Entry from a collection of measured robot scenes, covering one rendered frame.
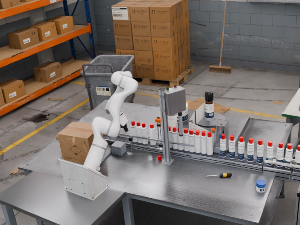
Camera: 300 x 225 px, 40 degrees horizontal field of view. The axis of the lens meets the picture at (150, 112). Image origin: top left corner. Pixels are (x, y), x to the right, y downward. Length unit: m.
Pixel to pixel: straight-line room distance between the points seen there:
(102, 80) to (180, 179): 2.89
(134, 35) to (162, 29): 0.56
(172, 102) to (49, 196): 1.20
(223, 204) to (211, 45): 5.49
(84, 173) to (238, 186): 1.16
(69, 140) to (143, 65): 3.90
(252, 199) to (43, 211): 1.52
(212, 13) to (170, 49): 1.48
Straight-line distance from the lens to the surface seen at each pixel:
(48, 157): 3.87
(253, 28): 7.83
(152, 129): 3.62
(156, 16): 6.88
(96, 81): 5.93
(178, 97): 3.27
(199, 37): 8.30
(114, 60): 6.56
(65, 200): 3.28
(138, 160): 3.60
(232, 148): 3.42
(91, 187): 3.16
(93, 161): 3.22
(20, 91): 7.16
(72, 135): 3.53
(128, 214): 3.42
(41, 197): 3.38
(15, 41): 7.20
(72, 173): 3.22
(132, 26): 7.12
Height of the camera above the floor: 2.74
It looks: 26 degrees down
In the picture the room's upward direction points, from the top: 5 degrees counter-clockwise
